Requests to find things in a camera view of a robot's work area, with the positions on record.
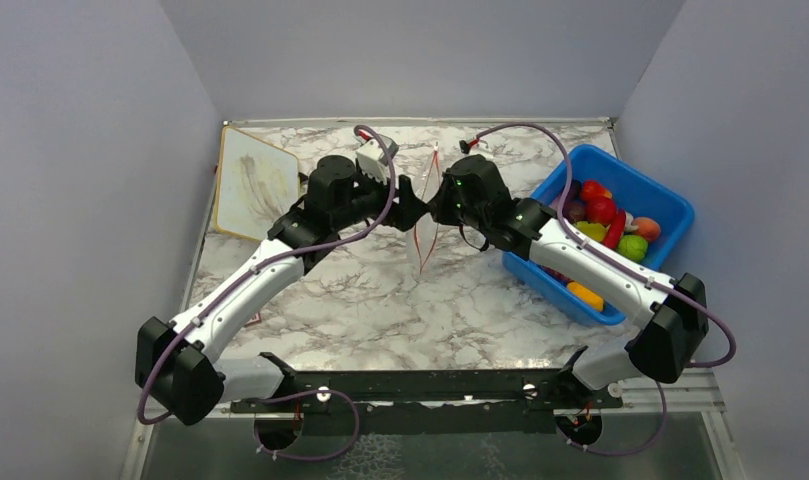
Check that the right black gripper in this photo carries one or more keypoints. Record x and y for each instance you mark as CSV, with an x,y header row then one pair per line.
x,y
438,206

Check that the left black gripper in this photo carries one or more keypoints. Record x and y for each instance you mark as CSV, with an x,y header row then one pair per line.
x,y
408,208

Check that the clear orange zip bag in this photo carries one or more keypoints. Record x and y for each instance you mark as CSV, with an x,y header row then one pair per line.
x,y
421,239

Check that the brown toy plum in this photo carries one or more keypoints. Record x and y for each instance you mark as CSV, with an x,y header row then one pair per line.
x,y
574,211

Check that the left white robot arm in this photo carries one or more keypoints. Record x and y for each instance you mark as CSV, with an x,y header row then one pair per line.
x,y
179,363

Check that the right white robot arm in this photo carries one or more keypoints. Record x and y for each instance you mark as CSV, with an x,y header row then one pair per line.
x,y
670,314

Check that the white board yellow rim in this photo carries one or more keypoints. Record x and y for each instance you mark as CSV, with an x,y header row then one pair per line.
x,y
256,184

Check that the red toy tomato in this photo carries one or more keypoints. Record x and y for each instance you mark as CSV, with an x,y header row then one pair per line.
x,y
592,189

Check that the yellow toy star fruit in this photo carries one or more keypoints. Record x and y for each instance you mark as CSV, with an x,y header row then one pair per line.
x,y
594,231

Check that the red toy apple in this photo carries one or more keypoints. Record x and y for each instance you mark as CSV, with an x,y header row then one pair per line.
x,y
601,210

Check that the red toy chili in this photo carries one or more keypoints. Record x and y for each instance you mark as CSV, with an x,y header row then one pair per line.
x,y
615,230

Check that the orange toy bell pepper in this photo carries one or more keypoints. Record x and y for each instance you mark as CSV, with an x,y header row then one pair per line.
x,y
587,296

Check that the green toy lime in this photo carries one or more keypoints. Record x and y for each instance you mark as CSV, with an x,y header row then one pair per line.
x,y
633,247

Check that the blue plastic bin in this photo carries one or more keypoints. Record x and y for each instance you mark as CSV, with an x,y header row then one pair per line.
x,y
633,192

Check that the orange toy peach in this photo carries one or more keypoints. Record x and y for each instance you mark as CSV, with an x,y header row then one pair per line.
x,y
647,228

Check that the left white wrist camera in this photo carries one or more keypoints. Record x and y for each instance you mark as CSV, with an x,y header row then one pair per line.
x,y
372,161

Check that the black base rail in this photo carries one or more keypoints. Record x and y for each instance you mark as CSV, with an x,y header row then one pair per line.
x,y
416,402

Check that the aluminium frame rail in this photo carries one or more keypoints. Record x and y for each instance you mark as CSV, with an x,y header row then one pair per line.
x,y
697,390

